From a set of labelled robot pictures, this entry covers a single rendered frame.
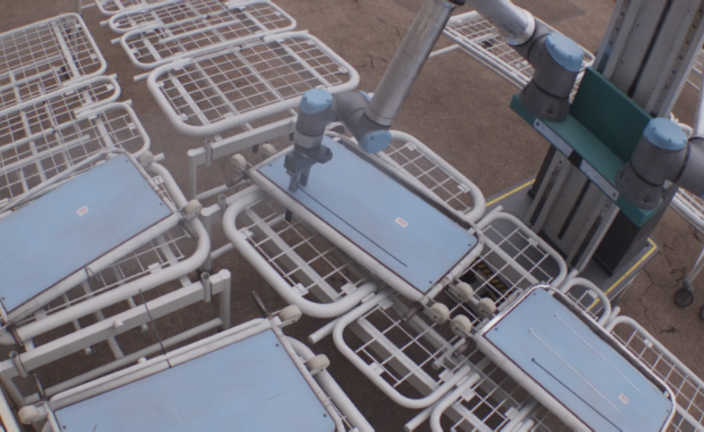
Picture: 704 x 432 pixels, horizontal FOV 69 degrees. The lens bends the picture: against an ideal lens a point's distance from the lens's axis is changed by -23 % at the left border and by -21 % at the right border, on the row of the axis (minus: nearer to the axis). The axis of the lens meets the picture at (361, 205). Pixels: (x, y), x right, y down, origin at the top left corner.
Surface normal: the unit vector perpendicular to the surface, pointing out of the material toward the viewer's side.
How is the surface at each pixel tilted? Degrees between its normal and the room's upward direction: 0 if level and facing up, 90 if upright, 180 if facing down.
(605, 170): 0
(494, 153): 0
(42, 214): 5
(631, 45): 90
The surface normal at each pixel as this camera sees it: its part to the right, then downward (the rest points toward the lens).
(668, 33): -0.78, 0.32
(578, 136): 0.18, -0.70
